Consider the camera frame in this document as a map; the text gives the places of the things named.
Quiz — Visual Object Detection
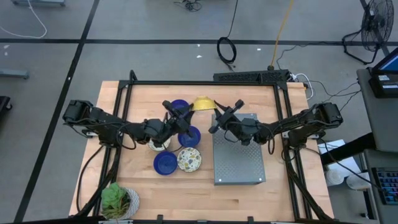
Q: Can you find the white pear-patterned bowl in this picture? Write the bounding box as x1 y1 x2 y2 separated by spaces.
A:
147 136 172 152

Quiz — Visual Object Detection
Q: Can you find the black monitor with blue screen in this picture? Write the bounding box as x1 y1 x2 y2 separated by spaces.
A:
371 46 398 75

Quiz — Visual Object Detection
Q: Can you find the floral patterned plate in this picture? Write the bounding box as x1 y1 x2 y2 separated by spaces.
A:
176 147 203 173

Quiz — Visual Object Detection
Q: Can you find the grey perforated metal riser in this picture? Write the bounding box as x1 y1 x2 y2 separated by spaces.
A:
211 113 267 186

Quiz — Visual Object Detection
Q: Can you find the black desktop device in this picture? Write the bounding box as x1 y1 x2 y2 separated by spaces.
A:
368 72 398 99

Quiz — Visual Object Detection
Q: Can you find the black perforated metal box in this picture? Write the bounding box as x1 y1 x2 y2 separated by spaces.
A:
213 68 290 83

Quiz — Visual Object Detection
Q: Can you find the blue plastic mini bowl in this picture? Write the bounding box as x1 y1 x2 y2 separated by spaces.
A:
170 98 191 118
177 125 202 149
152 151 178 176

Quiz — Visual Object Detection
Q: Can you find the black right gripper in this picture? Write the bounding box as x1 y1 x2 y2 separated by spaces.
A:
208 99 249 138

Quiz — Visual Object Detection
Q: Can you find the white round lid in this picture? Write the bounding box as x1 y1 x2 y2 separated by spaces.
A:
346 172 371 191
325 167 345 187

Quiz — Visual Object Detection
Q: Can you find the yellow mini bowl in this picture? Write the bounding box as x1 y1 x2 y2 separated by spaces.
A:
191 95 218 112

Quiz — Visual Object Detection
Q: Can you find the white power cable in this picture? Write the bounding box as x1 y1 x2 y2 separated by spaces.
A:
292 73 315 101

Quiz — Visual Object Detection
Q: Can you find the white floor cable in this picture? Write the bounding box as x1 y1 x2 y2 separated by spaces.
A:
0 0 48 40

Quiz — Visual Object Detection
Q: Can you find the black coiled cable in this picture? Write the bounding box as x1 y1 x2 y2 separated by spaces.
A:
216 0 239 72

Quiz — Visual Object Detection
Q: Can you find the black backlit keyboard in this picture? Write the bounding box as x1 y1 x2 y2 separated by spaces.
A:
371 167 398 206

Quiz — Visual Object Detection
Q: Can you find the green succulent in white pot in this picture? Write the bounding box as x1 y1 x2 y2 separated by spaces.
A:
99 182 141 222

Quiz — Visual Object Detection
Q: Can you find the black cable tangle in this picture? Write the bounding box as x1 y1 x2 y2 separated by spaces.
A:
173 0 203 13

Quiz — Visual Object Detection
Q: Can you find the yellow cable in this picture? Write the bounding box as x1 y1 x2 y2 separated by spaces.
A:
269 0 295 70

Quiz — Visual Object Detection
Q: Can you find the black floor fan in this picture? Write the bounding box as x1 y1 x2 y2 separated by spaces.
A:
341 0 396 65

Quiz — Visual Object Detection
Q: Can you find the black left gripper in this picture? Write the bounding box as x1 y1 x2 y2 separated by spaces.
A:
162 99 201 141

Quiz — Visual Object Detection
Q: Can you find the grey desk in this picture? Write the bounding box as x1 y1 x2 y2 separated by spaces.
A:
356 67 398 153

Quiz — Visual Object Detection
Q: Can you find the black aluminium table frame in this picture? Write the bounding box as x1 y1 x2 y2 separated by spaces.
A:
74 70 338 224

